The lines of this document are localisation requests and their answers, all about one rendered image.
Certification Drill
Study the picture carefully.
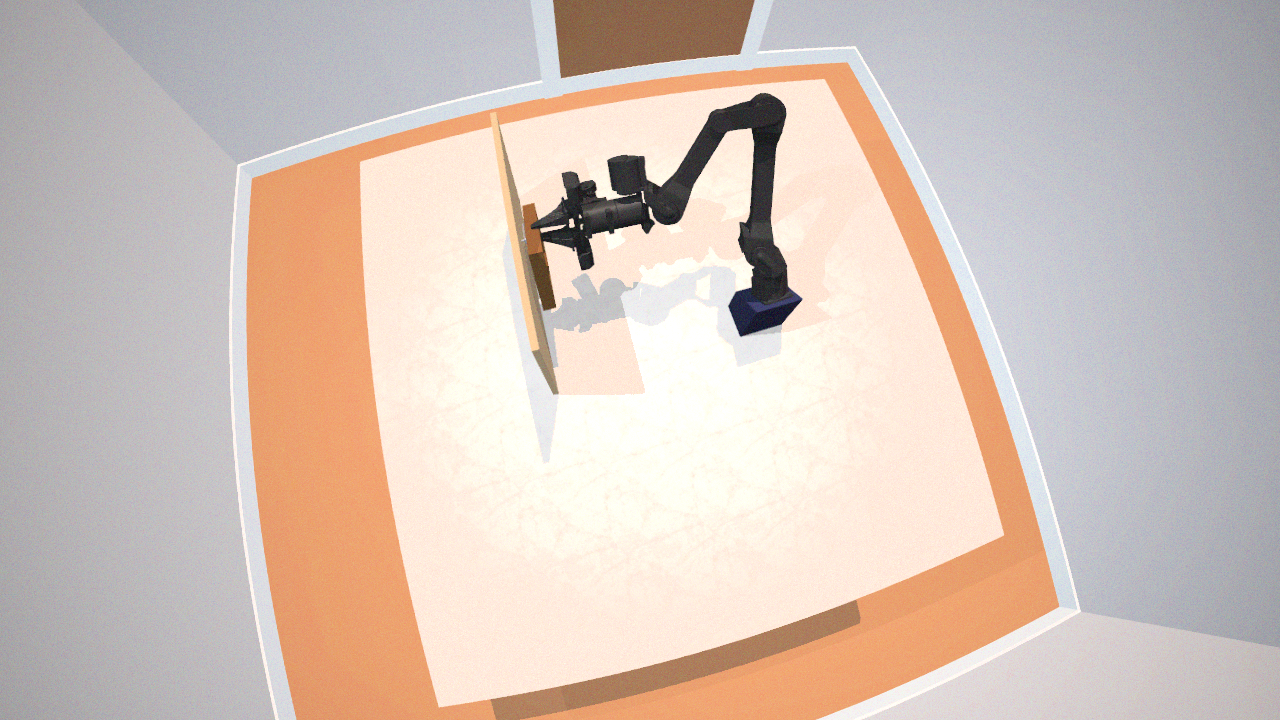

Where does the brown wooden picture frame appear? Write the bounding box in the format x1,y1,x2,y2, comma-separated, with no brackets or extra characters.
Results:
522,202,556,311

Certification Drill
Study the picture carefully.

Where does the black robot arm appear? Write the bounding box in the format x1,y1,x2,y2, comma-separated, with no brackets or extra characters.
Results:
607,92,794,305

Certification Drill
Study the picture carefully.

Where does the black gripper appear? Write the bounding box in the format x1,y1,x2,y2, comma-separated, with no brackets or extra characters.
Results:
531,170,620,272

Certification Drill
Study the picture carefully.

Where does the tan wooden board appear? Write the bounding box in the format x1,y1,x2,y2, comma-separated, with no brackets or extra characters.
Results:
490,111,559,395

